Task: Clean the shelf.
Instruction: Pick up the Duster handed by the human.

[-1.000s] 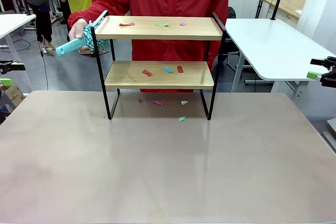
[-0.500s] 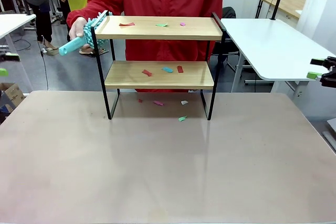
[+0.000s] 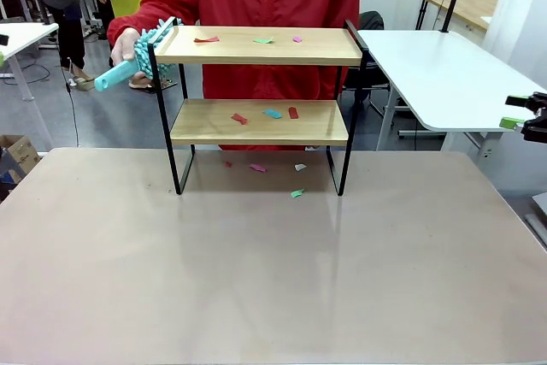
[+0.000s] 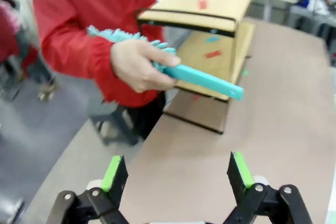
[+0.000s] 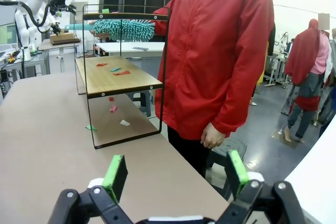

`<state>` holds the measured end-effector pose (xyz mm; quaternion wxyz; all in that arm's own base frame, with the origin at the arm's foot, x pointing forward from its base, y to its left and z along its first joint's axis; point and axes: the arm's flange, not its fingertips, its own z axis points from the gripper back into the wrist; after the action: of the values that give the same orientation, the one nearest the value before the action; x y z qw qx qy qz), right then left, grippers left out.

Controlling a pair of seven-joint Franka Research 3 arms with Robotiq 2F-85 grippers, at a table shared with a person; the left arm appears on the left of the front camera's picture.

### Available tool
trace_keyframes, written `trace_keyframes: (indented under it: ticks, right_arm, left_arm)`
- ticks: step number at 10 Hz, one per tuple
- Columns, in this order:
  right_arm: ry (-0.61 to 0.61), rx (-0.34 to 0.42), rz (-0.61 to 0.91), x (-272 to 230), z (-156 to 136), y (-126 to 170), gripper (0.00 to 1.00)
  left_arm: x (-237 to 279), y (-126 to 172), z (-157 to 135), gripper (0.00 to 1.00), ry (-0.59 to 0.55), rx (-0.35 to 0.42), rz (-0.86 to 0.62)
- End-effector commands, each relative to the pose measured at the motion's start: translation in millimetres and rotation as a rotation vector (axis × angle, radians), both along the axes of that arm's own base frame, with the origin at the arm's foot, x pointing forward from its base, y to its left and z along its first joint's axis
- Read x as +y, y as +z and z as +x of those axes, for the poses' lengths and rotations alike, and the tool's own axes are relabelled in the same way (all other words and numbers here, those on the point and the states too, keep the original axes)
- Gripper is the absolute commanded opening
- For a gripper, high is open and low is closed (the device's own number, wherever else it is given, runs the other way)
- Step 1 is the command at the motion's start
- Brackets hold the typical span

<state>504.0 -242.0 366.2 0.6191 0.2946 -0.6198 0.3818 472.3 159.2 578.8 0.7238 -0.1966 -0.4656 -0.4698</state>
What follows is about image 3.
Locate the black frame wooden two-tier shelf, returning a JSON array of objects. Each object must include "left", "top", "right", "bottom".
[{"left": 147, "top": 16, "right": 369, "bottom": 197}]

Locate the small white table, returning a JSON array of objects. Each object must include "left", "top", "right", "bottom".
[{"left": 0, "top": 21, "right": 60, "bottom": 150}]

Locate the person in dark clothes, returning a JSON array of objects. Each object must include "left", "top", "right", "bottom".
[{"left": 25, "top": 0, "right": 97, "bottom": 84}]

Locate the cardboard box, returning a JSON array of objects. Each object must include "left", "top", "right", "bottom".
[{"left": 0, "top": 133, "right": 42, "bottom": 185}]

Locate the olive floor mat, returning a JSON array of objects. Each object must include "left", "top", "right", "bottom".
[{"left": 70, "top": 76, "right": 97, "bottom": 92}]

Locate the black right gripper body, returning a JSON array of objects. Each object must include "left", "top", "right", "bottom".
[{"left": 521, "top": 91, "right": 547, "bottom": 144}]

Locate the person's right hand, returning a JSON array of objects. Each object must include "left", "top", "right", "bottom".
[{"left": 109, "top": 26, "right": 142, "bottom": 68}]

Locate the person's right forearm red sleeve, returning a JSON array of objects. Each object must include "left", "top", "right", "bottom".
[{"left": 106, "top": 0, "right": 166, "bottom": 46}]

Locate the large white table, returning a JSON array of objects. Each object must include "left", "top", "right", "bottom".
[{"left": 356, "top": 29, "right": 547, "bottom": 163}]

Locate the black chair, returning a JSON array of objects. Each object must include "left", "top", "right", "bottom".
[{"left": 341, "top": 10, "right": 401, "bottom": 127}]

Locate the thin black hanging cable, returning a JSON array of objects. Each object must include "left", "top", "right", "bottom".
[{"left": 62, "top": 56, "right": 80, "bottom": 148}]

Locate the teal chenille duster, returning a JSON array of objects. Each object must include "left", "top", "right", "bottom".
[{"left": 93, "top": 17, "right": 185, "bottom": 93}]

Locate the wooden top table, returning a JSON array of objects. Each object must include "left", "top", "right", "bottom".
[{"left": 422, "top": 0, "right": 499, "bottom": 32}]

